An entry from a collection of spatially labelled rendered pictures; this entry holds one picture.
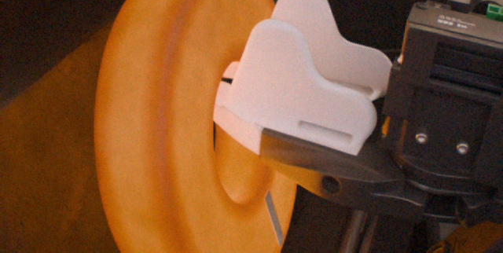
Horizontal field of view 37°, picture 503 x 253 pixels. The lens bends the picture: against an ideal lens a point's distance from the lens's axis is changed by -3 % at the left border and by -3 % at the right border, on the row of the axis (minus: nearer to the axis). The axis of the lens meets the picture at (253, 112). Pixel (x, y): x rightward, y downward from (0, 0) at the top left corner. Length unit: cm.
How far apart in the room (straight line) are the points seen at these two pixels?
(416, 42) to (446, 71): 2
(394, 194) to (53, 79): 16
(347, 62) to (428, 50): 8
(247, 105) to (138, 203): 6
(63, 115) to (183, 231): 9
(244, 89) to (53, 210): 10
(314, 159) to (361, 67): 5
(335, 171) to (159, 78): 8
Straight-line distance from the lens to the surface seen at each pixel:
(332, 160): 30
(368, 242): 48
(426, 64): 28
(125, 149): 29
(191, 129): 30
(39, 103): 35
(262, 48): 31
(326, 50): 34
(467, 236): 36
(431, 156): 30
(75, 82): 37
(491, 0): 85
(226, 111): 32
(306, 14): 34
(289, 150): 31
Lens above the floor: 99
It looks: 26 degrees down
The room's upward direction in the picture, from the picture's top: 12 degrees counter-clockwise
